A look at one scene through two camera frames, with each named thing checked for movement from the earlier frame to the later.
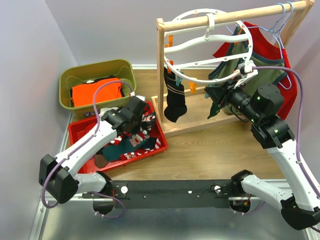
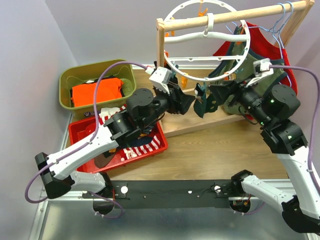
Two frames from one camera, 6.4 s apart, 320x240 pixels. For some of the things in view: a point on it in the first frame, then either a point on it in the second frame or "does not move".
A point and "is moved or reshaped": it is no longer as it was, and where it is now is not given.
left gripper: x=138 y=127 -> x=184 y=102
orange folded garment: x=83 y=95 does not move
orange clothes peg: x=193 y=87 -> x=184 y=81
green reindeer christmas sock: x=113 y=152 -> x=200 y=103
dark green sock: x=214 y=110 -> x=211 y=104
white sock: x=103 y=110 does not move
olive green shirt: x=238 y=68 does not move
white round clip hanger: x=207 y=46 is moved or reshaped
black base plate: x=173 y=193 does not move
